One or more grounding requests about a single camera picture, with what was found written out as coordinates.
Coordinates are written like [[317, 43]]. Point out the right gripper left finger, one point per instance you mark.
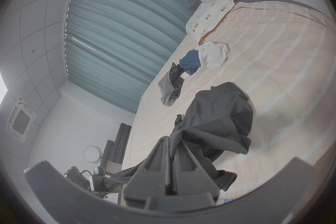
[[147, 175]]

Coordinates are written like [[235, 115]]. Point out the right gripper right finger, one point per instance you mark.
[[194, 181]]

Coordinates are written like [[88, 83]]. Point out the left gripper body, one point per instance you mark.
[[102, 183]]

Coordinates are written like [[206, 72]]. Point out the black T-shirt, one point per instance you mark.
[[217, 118]]

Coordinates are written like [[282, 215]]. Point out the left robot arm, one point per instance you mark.
[[76, 175]]

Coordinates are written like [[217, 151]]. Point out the round white ceiling lamp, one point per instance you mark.
[[91, 154]]

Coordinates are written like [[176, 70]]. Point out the grey garment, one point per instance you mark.
[[164, 90]]

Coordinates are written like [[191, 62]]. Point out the black shiny garment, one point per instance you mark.
[[177, 76]]

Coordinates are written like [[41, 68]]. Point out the white ceiling air vent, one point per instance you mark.
[[19, 119]]

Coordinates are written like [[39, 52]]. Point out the blue-green curtain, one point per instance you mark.
[[105, 73], [126, 7]]

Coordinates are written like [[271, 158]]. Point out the dark blue garment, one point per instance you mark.
[[190, 60]]

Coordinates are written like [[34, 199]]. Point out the white garment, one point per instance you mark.
[[214, 56]]

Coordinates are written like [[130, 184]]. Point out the bed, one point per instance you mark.
[[275, 65]]

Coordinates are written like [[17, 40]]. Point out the white printed pillow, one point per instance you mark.
[[207, 17]]

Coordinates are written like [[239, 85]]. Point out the grey bedside table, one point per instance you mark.
[[193, 2]]

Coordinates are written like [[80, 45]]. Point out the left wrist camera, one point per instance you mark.
[[98, 171]]

